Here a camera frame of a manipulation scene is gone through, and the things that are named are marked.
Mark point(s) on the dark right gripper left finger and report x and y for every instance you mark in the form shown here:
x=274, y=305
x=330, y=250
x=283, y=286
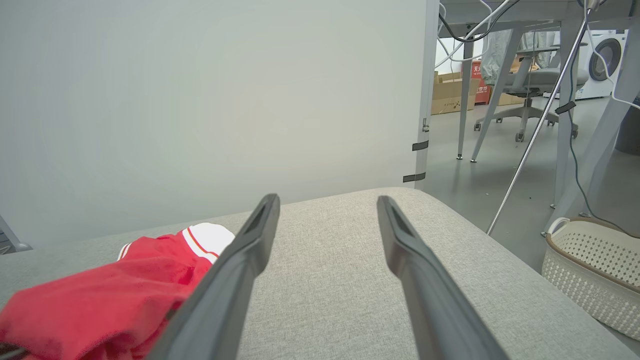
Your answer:
x=220, y=300

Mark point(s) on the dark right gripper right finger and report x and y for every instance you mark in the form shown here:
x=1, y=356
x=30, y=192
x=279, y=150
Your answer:
x=435, y=310

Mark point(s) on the red white basketball jersey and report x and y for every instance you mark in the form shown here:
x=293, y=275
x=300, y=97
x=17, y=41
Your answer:
x=100, y=300

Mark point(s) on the black tape strip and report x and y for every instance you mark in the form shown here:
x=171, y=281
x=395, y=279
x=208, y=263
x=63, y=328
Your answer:
x=414, y=177
x=420, y=145

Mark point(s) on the white perforated laundry basket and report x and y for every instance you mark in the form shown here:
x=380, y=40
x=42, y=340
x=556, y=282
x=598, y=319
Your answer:
x=590, y=270

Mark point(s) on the chrome metal rod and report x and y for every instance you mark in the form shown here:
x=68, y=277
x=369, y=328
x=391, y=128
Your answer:
x=527, y=150

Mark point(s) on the white partition panel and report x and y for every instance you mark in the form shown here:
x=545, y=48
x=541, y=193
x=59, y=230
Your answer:
x=200, y=100

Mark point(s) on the grey partition foot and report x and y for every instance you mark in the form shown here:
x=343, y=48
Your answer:
x=12, y=242

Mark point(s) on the brown cardboard box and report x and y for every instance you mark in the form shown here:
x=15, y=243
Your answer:
x=450, y=95

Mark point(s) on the red printed box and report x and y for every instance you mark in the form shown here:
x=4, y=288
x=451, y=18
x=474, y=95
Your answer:
x=482, y=92

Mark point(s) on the grey office chair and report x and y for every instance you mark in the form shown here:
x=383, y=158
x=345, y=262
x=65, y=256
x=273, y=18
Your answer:
x=540, y=80

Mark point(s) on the dark round bin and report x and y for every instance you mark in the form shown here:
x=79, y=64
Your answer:
x=629, y=130

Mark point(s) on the grey metal desk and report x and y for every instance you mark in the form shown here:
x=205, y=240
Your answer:
x=540, y=10

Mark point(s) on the white washing machine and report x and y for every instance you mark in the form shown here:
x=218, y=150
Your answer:
x=617, y=42

